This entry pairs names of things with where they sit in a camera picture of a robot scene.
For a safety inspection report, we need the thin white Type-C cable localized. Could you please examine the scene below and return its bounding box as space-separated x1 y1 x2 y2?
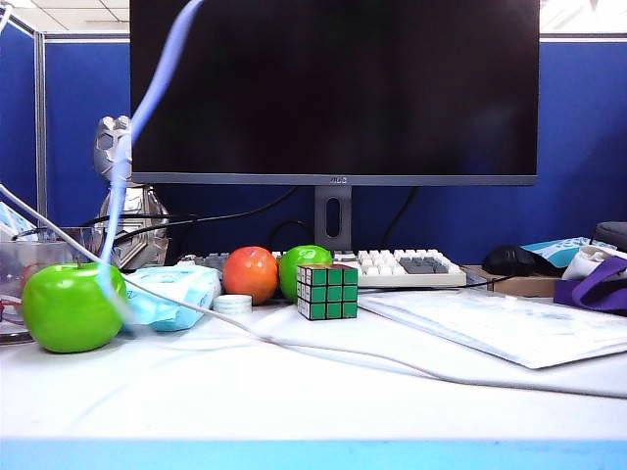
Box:
95 0 205 339

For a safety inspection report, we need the small green apple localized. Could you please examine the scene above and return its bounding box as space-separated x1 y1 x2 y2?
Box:
278 244 334 305

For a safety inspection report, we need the grey monitor stand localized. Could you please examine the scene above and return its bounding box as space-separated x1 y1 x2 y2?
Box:
314 185 353 252

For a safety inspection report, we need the Rubik's cube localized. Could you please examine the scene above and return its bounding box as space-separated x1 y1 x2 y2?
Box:
296 263 361 323

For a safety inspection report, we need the orange red round fruit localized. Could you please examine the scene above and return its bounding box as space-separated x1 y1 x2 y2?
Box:
222 246 280 307

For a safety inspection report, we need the white grey keyboard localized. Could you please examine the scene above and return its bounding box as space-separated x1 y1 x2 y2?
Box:
178 248 469 290

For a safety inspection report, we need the small white blue tape roll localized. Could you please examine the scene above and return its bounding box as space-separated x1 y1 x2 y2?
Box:
213 294 255 315

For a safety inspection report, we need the black computer monitor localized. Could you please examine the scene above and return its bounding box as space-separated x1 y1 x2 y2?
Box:
129 0 541 188

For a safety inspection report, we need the light blue tissue pack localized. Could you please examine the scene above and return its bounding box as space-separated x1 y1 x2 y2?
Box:
121 266 224 334

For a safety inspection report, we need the black computer mouse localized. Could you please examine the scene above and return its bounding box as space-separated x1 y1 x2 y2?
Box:
482 243 540 278

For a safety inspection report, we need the brown cardboard box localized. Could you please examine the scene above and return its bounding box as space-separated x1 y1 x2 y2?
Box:
462 263 562 299

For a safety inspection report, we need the silver angular figurine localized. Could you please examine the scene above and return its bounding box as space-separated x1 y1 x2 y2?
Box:
92 116 172 271

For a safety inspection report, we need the clear plastic document folder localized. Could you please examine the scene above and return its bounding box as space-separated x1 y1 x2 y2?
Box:
357 288 627 371

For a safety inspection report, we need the teal white printed bag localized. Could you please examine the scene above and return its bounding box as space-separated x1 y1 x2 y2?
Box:
519 237 606 268

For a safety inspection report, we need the large green apple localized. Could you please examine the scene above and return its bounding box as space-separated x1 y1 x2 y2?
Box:
22 261 129 354

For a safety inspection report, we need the white rolled item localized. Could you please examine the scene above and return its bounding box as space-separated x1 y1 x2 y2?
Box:
560 245 621 281

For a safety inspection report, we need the purple cloth bag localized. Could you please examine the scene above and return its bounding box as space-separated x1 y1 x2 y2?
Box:
553 257 627 317

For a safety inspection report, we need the dark grey pouch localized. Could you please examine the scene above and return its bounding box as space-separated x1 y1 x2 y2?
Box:
595 220 627 254

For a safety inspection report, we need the blue white plastic packet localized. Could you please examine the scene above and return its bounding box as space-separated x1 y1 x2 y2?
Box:
0 200 39 242

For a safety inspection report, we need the thin black cable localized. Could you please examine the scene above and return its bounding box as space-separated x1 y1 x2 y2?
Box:
464 274 520 288

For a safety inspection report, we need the grey metal partition post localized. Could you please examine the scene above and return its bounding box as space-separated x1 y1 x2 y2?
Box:
34 31 49 216

